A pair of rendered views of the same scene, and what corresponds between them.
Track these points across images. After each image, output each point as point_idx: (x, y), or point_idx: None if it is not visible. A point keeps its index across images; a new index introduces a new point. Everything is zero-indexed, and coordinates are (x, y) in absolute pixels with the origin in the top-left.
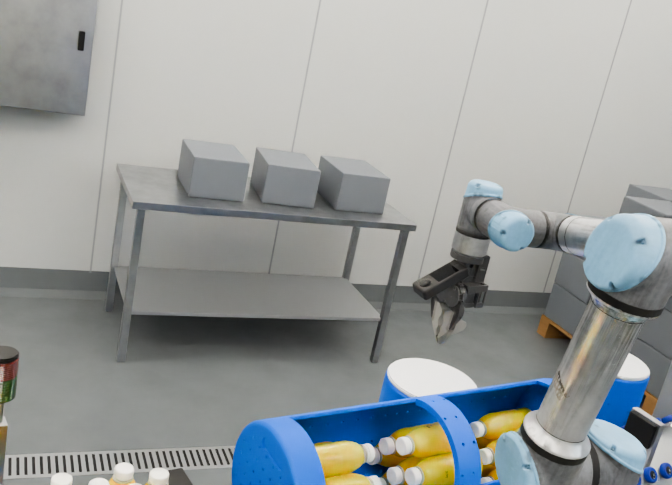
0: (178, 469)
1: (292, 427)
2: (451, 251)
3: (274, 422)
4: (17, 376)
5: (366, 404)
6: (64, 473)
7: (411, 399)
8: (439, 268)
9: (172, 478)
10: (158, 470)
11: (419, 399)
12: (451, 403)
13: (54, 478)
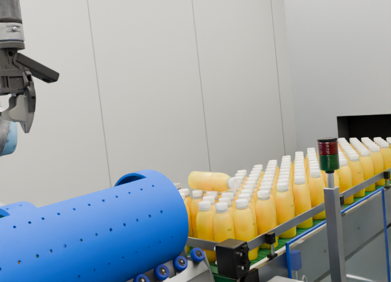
0: (233, 246)
1: (140, 171)
2: (24, 44)
3: (153, 171)
4: (320, 156)
5: (88, 198)
6: (265, 192)
7: (42, 206)
8: (35, 60)
9: (231, 242)
10: (223, 204)
11: (34, 205)
12: (0, 207)
13: (266, 190)
